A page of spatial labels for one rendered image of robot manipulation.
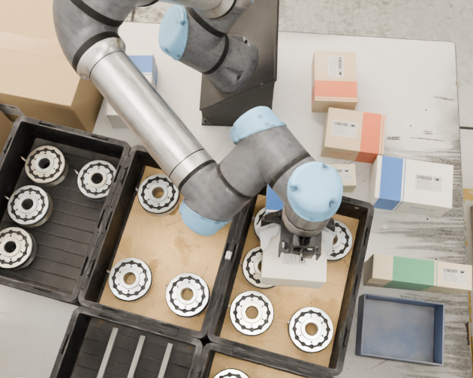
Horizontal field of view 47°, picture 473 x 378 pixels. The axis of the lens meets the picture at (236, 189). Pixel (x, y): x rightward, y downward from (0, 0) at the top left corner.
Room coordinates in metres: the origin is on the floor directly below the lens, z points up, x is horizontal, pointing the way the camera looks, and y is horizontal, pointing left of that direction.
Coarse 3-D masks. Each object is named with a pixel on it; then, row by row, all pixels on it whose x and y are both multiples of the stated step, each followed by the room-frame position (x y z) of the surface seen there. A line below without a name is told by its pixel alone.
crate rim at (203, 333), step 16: (128, 160) 0.48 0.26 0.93; (112, 208) 0.36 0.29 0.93; (96, 256) 0.25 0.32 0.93; (224, 256) 0.24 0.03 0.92; (96, 304) 0.14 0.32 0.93; (208, 304) 0.13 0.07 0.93; (144, 320) 0.10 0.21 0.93; (160, 320) 0.10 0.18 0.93; (208, 320) 0.10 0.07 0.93; (192, 336) 0.07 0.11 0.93
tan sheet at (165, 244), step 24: (144, 216) 0.37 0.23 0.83; (168, 216) 0.37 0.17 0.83; (144, 240) 0.31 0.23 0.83; (168, 240) 0.30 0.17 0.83; (192, 240) 0.30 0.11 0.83; (216, 240) 0.30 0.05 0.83; (168, 264) 0.24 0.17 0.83; (192, 264) 0.24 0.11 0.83; (216, 264) 0.24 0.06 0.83; (144, 312) 0.13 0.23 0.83; (168, 312) 0.13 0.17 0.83
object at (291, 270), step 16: (272, 192) 0.32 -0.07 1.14; (272, 208) 0.29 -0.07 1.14; (272, 240) 0.23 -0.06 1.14; (272, 256) 0.20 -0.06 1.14; (288, 256) 0.19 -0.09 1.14; (320, 256) 0.19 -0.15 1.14; (272, 272) 0.17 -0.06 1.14; (288, 272) 0.16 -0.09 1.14; (304, 272) 0.16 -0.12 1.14; (320, 272) 0.16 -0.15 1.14
